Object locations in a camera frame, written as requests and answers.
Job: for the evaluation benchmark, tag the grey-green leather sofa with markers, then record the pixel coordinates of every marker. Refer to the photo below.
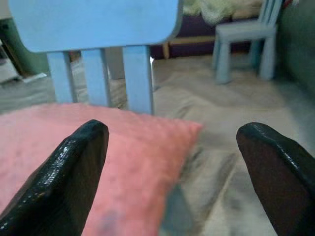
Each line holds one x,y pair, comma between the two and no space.
300,44

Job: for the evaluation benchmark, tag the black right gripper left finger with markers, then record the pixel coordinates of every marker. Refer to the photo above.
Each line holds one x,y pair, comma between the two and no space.
61,186

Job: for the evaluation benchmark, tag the dark bed with wooden frame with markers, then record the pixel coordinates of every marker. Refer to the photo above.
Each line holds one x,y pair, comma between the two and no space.
194,32

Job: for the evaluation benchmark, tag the cream fluffy blanket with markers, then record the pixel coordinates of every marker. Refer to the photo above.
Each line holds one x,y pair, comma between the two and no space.
211,8

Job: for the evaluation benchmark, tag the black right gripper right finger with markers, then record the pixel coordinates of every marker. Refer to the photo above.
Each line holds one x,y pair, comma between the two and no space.
280,182

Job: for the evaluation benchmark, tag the beige quilted floor mat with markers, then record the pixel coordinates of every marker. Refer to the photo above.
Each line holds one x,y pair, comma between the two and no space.
221,105

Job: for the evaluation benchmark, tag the pink dotted plush pillow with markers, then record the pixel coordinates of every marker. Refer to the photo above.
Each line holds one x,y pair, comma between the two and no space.
140,157

